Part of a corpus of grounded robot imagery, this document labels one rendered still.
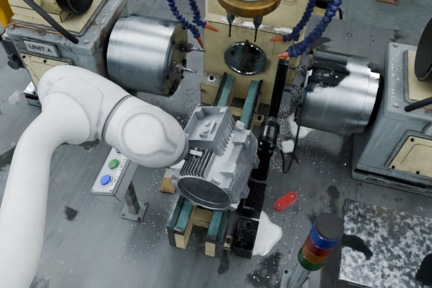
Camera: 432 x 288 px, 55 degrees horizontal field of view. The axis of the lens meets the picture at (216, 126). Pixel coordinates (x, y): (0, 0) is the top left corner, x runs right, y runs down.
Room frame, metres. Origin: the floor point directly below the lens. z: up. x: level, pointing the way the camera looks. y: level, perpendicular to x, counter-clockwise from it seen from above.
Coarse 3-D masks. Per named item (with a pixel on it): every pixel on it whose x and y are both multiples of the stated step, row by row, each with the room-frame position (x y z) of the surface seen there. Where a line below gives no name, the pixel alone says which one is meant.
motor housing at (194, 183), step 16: (256, 144) 0.67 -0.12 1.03; (192, 160) 0.57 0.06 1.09; (208, 160) 0.57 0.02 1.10; (224, 160) 0.58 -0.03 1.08; (240, 160) 0.59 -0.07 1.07; (192, 176) 0.53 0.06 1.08; (208, 176) 0.53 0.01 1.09; (224, 176) 0.54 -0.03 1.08; (240, 176) 0.55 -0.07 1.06; (192, 192) 0.56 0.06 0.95; (208, 192) 0.56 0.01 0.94; (224, 192) 0.56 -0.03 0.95; (240, 192) 0.52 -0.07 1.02; (208, 208) 0.52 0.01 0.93; (224, 208) 0.50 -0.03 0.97
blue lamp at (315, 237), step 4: (312, 228) 0.35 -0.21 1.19; (312, 232) 0.35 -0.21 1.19; (316, 232) 0.34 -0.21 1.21; (312, 236) 0.34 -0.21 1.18; (316, 236) 0.34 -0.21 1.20; (312, 240) 0.34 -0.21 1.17; (316, 240) 0.33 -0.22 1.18; (320, 240) 0.33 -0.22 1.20; (324, 240) 0.32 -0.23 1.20; (328, 240) 0.32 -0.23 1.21; (336, 240) 0.32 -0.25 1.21; (316, 244) 0.33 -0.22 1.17; (320, 244) 0.32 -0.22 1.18; (324, 244) 0.32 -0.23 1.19; (328, 244) 0.32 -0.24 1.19; (332, 244) 0.32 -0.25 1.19; (324, 248) 0.32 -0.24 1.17; (328, 248) 0.32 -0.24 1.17
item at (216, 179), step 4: (236, 124) 0.69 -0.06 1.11; (240, 124) 0.69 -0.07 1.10; (244, 124) 0.69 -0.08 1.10; (236, 128) 0.68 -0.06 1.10; (240, 128) 0.68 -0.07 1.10; (256, 152) 0.68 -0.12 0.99; (176, 172) 0.56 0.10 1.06; (216, 172) 0.53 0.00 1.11; (172, 176) 0.55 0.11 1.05; (176, 176) 0.55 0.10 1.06; (212, 176) 0.53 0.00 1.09; (216, 176) 0.52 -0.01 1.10; (220, 176) 0.52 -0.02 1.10; (176, 180) 0.55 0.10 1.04; (212, 180) 0.51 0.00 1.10; (216, 180) 0.51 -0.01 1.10; (220, 180) 0.51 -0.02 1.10; (216, 184) 0.51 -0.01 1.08; (192, 204) 0.53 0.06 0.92; (196, 204) 0.53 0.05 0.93; (232, 204) 0.50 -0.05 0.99; (236, 204) 0.50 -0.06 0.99; (228, 208) 0.50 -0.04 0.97; (232, 208) 0.50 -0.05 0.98; (236, 208) 0.49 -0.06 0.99
